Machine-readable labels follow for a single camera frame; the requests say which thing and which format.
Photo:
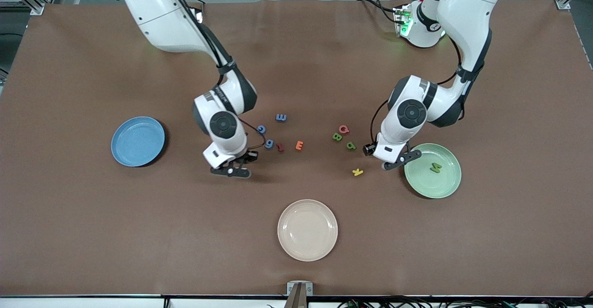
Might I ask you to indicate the blue plate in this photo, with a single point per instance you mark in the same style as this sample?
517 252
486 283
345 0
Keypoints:
134 150

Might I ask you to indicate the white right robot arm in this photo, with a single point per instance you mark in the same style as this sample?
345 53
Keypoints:
162 16

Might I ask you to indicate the green plate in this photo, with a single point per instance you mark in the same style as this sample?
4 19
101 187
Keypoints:
440 187

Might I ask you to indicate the beige plate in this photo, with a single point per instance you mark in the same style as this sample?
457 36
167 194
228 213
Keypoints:
307 230

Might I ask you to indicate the blue digit 9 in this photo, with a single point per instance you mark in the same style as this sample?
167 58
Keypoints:
267 146

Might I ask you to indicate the green letter N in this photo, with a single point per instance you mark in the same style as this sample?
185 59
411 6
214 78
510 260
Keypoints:
435 167

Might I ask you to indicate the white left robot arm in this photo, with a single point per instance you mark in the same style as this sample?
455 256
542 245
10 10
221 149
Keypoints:
468 16

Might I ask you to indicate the white table edge rail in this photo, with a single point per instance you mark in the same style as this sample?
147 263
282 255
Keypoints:
92 303

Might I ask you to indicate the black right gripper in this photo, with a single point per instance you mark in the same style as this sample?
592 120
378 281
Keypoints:
250 156

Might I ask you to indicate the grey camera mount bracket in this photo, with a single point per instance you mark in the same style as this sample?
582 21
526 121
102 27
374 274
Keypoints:
299 294

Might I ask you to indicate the green letter a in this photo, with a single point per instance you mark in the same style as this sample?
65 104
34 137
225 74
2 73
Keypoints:
350 145

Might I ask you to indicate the brown table mat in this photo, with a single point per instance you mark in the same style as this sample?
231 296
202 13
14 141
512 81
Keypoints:
296 67

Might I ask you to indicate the orange letter E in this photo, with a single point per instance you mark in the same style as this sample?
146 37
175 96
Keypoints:
298 145

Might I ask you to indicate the blue letter c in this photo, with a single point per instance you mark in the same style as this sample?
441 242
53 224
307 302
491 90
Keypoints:
261 126

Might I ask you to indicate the red letter Q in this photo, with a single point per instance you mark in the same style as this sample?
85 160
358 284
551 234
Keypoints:
339 129

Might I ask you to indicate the blue letter m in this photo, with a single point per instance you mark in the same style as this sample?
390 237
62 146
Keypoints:
280 117

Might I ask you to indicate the green letter B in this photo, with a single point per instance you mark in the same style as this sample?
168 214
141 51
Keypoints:
337 136

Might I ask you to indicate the yellow letter k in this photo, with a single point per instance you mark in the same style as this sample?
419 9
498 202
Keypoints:
357 172

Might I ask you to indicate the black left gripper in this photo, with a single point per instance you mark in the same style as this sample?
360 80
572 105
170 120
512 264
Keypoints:
370 150

